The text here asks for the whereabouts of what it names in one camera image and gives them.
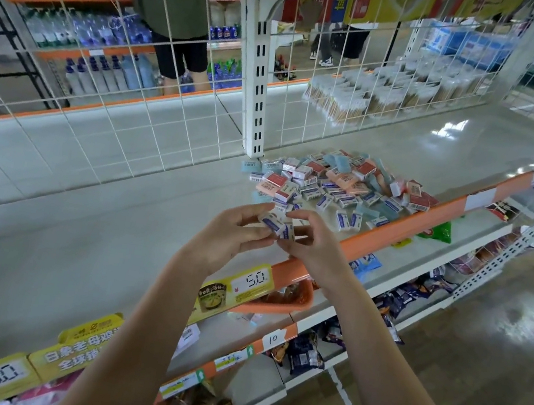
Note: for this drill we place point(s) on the person's right hand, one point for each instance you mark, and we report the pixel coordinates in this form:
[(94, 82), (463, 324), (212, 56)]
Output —
[(320, 250)]

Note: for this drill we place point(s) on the person's left hand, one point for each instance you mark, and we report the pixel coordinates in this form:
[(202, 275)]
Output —
[(222, 238)]

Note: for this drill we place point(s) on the blue white small box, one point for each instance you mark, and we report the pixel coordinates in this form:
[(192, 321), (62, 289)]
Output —
[(276, 225)]

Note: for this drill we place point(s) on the pile of mixed erasers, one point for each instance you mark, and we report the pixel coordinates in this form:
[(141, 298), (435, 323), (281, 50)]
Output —
[(359, 189)]

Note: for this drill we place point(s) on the person's left forearm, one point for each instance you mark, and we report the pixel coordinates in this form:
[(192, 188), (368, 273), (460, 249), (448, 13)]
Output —
[(125, 349)]

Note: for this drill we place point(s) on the person's right forearm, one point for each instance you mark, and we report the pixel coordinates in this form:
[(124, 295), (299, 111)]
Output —
[(391, 379)]

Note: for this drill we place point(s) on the white orange metal shelf unit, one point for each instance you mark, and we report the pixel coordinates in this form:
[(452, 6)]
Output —
[(60, 249)]

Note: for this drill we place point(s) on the row of dark snack packets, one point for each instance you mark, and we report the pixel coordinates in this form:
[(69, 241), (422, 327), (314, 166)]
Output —
[(412, 302)]

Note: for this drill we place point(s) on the green packet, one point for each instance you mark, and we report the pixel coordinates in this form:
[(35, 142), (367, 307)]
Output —
[(440, 231)]

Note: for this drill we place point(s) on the row of white packages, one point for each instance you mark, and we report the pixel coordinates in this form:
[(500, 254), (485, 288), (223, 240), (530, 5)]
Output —
[(394, 89)]

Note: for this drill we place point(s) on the yellow price label strip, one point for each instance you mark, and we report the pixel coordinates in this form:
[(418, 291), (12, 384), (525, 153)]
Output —
[(75, 346)]

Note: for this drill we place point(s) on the row of blue bottles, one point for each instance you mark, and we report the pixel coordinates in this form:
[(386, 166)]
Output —
[(100, 50)]

